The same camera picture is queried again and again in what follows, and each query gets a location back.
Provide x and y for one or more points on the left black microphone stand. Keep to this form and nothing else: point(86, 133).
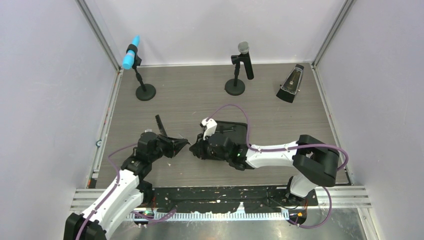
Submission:
point(144, 92)

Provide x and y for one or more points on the black microphone stand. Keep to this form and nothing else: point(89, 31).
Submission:
point(144, 92)
point(234, 87)

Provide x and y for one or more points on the black metronome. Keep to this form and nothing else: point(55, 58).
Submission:
point(291, 86)

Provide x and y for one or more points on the black comb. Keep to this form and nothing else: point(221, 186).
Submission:
point(160, 126)

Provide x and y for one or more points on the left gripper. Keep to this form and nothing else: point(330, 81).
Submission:
point(173, 145)

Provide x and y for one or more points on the black grey microphone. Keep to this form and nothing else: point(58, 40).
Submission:
point(243, 48)

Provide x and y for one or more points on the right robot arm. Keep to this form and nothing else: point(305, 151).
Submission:
point(316, 162)

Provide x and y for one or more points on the blue microphone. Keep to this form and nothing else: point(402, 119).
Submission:
point(131, 53)

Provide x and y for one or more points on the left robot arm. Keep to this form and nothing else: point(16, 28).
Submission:
point(126, 192)

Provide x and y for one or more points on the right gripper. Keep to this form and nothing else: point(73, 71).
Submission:
point(200, 151)

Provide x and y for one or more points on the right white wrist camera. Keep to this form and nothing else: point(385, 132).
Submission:
point(209, 126)

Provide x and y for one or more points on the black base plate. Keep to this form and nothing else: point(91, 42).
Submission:
point(224, 199)

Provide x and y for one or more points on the black hair clip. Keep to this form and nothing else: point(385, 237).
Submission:
point(222, 129)

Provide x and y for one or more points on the black zipper tool case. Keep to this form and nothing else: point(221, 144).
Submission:
point(239, 135)

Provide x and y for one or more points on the right black microphone stand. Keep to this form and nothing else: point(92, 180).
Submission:
point(234, 87)

